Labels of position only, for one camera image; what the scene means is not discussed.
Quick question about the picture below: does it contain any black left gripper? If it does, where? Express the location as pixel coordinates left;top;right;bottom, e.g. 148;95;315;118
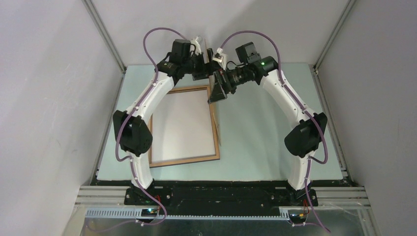
182;49;221;81

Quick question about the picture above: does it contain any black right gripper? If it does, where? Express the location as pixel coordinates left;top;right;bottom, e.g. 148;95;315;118
207;65;249;105

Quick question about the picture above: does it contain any sunflower photo print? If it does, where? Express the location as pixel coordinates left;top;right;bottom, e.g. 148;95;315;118
151;90;216;164

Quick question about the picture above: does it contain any wooden picture frame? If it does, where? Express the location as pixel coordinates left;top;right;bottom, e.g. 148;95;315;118
148;85;221;169

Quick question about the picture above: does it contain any brown cardboard backing board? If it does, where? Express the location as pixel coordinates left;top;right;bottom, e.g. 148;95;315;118
204;39;222;147

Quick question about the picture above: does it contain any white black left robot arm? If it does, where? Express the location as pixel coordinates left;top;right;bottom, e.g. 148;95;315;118
113;36;209;205

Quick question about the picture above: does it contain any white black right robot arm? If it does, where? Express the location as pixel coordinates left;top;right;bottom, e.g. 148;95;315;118
207;42;328;206

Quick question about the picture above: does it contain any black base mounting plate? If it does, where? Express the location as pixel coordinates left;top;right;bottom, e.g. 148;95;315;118
124;180;318;216

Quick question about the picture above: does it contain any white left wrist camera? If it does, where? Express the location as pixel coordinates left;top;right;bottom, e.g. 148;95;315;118
190;35;203;54

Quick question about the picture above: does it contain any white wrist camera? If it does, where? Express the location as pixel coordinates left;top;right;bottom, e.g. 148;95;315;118
190;35;203;54
212;47;228;69

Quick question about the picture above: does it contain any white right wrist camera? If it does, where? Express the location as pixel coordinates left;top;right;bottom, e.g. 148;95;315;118
212;47;228;69

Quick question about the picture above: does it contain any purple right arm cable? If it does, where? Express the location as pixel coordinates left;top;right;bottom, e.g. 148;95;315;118
220;30;331;234

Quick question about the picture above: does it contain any aluminium enclosure rail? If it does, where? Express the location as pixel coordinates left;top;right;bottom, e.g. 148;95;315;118
81;0;127;74

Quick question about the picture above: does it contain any grey cable duct strip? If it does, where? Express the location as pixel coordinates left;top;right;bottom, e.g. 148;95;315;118
85;207;290;221

